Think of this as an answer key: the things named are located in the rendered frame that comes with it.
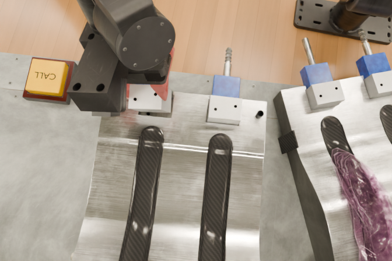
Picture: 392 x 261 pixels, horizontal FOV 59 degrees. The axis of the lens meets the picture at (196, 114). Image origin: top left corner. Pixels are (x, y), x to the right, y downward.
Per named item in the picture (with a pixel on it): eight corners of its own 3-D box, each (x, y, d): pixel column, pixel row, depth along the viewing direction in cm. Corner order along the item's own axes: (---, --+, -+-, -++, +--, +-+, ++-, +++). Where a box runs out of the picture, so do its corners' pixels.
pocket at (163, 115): (144, 94, 59) (142, 87, 56) (175, 98, 59) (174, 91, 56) (140, 120, 58) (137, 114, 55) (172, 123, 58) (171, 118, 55)
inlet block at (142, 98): (145, 31, 56) (133, 20, 51) (175, 31, 55) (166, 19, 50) (140, 111, 55) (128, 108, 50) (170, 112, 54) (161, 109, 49)
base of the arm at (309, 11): (416, 25, 62) (416, -8, 64) (306, 5, 62) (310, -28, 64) (390, 45, 70) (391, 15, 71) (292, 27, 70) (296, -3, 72)
